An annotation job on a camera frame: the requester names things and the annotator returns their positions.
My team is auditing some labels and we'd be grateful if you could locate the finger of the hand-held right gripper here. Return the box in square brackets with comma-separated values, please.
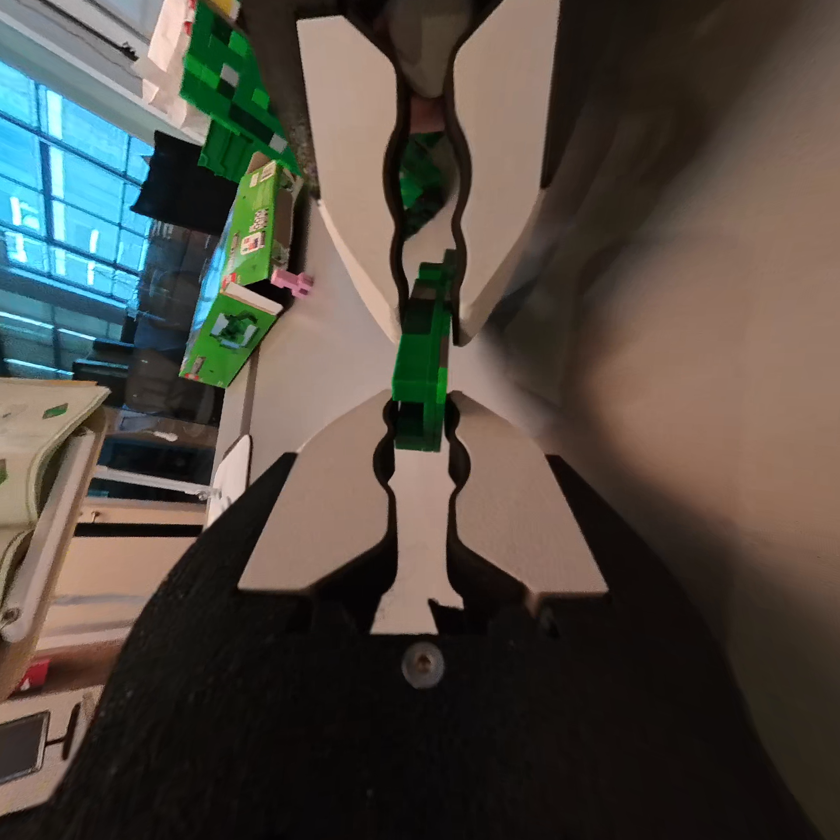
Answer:
[297, 16, 409, 336]
[446, 0, 563, 347]

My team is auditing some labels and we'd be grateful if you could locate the green lego set box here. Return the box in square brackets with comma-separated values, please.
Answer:
[179, 161, 304, 389]

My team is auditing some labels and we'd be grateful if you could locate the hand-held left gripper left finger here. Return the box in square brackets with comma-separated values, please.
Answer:
[238, 388, 400, 595]

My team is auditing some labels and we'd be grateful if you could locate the green lego creeper figure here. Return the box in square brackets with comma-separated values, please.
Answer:
[178, 0, 293, 175]

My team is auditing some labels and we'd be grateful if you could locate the open instruction booklet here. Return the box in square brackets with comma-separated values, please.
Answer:
[0, 377, 111, 526]

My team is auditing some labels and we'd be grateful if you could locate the green lego panel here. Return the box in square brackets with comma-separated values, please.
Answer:
[392, 248, 460, 454]

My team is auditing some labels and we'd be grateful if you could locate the crumpled white paper bag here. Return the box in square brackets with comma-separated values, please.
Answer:
[147, 0, 201, 109]

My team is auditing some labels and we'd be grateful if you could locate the white book stand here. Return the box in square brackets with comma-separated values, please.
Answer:
[0, 420, 253, 647]

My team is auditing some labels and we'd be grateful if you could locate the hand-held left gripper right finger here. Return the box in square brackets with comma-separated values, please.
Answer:
[445, 392, 610, 621]

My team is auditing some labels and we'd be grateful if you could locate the window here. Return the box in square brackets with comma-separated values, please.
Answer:
[0, 59, 155, 309]

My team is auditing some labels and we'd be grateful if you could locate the person's right hand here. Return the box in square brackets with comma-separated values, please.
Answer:
[412, 95, 448, 135]

